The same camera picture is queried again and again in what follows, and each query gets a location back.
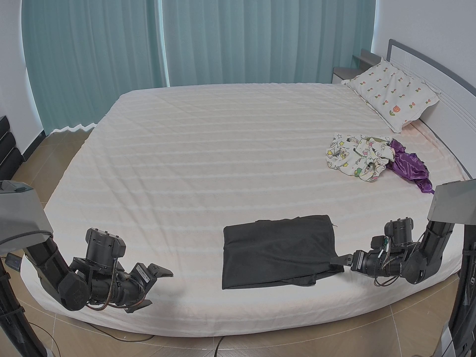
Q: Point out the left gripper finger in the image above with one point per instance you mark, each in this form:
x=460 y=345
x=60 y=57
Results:
x=161 y=271

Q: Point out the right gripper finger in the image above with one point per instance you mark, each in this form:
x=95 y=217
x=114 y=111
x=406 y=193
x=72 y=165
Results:
x=342 y=260

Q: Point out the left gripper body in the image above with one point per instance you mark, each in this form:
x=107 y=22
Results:
x=139 y=277

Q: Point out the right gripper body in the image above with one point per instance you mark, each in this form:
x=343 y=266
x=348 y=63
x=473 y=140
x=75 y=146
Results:
x=364 y=261

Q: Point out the black T-shirt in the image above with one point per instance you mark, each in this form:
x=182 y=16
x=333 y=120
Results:
x=279 y=251

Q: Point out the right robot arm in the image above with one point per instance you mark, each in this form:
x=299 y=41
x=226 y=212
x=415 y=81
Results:
x=452 y=203

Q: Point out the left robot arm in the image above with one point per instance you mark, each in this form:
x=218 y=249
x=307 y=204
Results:
x=22 y=214

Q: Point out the bed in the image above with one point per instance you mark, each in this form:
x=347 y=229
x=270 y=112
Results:
x=223 y=132

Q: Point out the white printed garment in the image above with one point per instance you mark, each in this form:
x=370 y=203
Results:
x=357 y=156

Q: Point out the purple garment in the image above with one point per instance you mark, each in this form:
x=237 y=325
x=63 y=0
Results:
x=409 y=164

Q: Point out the small black box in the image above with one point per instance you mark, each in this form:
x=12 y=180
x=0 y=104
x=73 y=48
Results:
x=14 y=261

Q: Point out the white printed pillow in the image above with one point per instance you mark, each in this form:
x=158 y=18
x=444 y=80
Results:
x=394 y=95

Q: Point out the black chest of drawers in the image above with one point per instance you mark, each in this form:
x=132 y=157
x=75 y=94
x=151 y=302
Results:
x=7 y=151

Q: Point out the grey bedside table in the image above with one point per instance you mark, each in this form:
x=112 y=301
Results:
x=349 y=73

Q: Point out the blue-green curtain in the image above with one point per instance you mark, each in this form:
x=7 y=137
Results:
x=93 y=50
x=267 y=32

